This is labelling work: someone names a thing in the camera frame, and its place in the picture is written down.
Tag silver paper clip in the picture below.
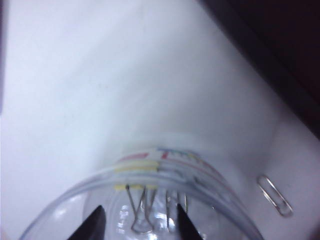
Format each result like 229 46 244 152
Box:
256 174 294 217

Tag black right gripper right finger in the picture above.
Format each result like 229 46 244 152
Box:
176 203 204 240

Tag yellow binder clip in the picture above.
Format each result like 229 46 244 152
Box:
113 183 189 234

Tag white desk riser board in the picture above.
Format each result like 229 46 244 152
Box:
0 0 320 240

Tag round transparent plastic jar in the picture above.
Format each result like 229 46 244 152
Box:
18 146 266 240

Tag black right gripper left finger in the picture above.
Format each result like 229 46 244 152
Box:
66 205 108 240

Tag black computer keyboard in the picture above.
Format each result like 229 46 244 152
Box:
199 0 320 137

